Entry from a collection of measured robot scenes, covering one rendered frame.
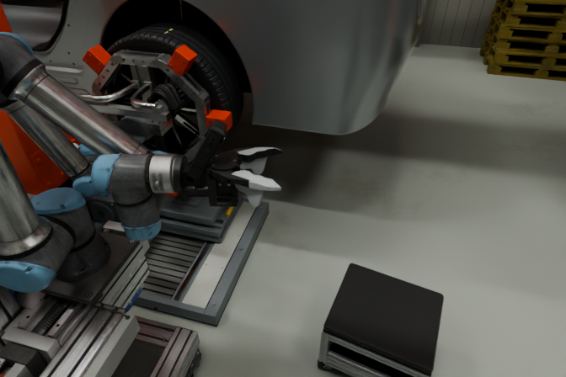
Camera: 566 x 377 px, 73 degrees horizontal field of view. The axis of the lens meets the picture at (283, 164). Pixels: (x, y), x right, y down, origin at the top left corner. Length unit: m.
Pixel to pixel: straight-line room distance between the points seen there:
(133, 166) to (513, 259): 2.17
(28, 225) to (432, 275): 1.87
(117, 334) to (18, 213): 0.42
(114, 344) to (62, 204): 0.37
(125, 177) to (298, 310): 1.40
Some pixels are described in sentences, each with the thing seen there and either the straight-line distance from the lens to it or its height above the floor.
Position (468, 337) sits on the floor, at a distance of 2.10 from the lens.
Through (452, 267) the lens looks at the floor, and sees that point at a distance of 2.34.
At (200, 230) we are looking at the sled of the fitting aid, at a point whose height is 0.16.
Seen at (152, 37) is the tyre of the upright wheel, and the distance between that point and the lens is 1.76.
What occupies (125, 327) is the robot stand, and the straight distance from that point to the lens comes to 1.16.
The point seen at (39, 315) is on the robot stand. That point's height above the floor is 0.76.
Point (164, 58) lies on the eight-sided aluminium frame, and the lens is 1.67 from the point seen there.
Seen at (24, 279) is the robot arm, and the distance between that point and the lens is 1.00.
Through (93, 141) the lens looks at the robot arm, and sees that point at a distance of 0.89.
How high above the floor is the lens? 1.65
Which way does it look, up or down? 35 degrees down
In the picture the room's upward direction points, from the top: straight up
